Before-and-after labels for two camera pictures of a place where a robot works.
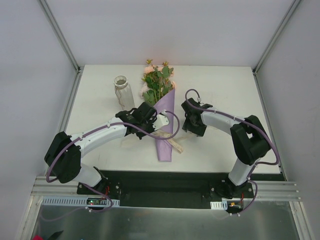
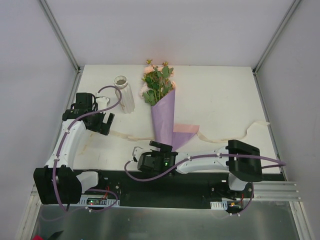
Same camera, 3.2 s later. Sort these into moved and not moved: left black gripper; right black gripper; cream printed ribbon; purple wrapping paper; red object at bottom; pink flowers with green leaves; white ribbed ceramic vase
Moved: purple wrapping paper; cream printed ribbon; right black gripper; left black gripper
Not moved: pink flowers with green leaves; white ribbed ceramic vase; red object at bottom
